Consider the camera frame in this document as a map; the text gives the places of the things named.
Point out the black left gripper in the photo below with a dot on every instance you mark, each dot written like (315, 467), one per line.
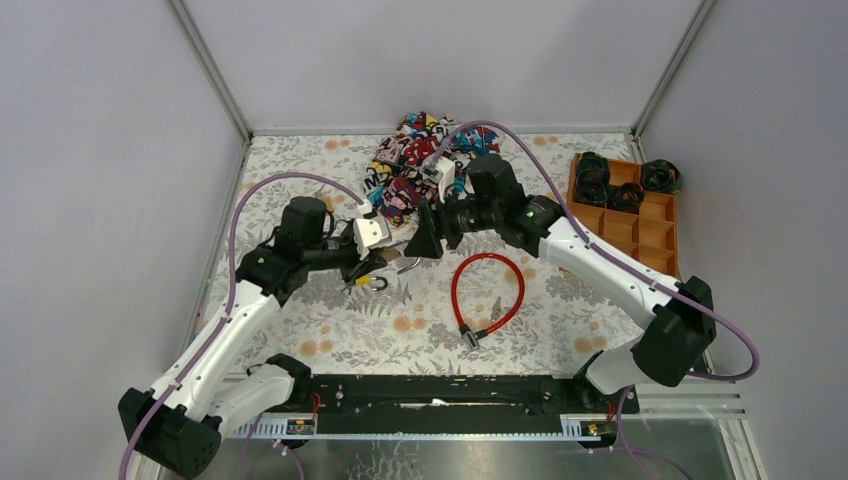
(361, 265)

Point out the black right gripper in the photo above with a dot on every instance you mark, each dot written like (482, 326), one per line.
(426, 240)

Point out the steel shackle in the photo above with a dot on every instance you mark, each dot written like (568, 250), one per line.
(413, 265)

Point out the brass padlock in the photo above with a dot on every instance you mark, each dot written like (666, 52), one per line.
(391, 253)

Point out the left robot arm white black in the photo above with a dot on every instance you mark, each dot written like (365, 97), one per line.
(182, 419)

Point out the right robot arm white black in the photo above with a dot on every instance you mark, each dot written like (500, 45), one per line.
(672, 314)

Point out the yellow small padlock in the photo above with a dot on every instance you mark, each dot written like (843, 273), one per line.
(374, 283)

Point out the colourful comic print cloth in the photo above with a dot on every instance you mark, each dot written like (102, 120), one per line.
(393, 181)

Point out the dark rolled fabric middle left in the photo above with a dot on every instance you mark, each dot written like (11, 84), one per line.
(592, 190)

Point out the dark rolled fabric top left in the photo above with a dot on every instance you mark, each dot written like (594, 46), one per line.
(593, 167)

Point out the dark rolled fabric small centre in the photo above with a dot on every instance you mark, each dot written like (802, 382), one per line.
(626, 198)

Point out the orange wooden compartment tray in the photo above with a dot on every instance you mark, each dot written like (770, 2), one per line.
(649, 236)

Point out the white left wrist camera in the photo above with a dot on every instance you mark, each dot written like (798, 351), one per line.
(370, 230)

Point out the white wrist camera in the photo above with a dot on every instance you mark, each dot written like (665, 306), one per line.
(370, 230)
(441, 172)

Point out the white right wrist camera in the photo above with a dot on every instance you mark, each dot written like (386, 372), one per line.
(441, 172)

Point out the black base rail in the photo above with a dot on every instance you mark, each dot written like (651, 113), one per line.
(448, 405)

